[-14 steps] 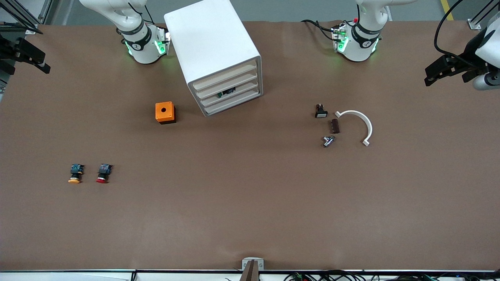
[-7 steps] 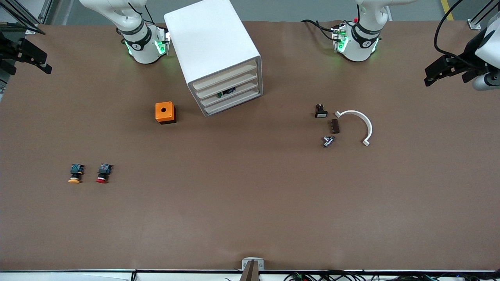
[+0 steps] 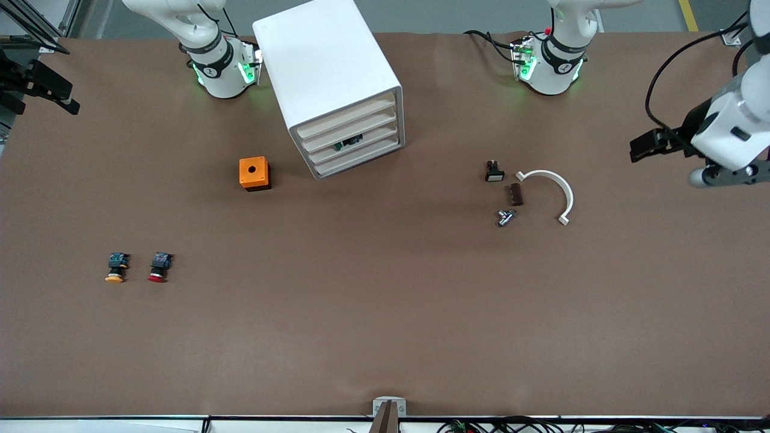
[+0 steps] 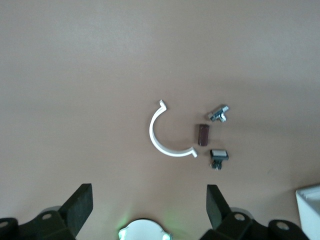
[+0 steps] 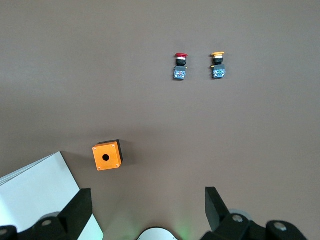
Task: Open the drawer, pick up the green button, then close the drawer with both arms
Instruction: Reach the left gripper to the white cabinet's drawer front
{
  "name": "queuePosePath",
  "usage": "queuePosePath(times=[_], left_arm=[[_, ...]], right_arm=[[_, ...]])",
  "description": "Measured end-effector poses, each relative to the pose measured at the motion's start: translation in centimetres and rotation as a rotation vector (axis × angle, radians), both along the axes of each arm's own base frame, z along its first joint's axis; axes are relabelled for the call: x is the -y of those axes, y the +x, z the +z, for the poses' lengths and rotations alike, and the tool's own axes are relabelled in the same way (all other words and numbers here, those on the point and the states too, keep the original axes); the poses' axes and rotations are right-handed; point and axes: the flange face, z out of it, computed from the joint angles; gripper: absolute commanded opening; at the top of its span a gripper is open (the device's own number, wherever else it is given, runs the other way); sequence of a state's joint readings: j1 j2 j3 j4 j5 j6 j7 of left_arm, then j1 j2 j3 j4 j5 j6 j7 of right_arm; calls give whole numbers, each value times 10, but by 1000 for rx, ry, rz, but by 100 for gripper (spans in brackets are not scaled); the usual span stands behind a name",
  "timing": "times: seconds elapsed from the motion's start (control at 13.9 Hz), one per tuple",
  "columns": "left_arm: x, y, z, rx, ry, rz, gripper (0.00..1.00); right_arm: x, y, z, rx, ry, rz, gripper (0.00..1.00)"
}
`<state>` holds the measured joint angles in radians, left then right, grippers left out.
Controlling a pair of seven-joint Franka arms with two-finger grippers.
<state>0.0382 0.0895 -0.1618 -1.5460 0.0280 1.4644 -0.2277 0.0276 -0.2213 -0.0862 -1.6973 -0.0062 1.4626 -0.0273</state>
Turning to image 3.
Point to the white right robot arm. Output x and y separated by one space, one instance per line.
216 72

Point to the brown terminal block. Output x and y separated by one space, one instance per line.
517 195

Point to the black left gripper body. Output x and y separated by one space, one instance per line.
687 130

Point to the aluminium frame post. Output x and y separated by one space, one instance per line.
731 37
69 18

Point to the white drawer cabinet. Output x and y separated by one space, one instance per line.
325 60

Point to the yellow push button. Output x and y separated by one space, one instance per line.
117 264

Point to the white-capped black push button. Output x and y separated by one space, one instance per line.
494 173

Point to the orange box with hole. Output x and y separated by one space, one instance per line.
252 171

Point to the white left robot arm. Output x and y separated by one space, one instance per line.
734 126

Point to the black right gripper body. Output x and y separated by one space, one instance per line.
25 80

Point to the white curved pipe clamp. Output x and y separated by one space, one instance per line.
544 173

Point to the green push button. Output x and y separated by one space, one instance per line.
349 143

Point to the white table edge strip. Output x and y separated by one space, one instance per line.
120 426

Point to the red push button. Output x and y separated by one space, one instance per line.
159 264

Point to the metal bolt clamp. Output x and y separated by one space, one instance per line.
505 218

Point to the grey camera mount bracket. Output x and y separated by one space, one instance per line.
379 408

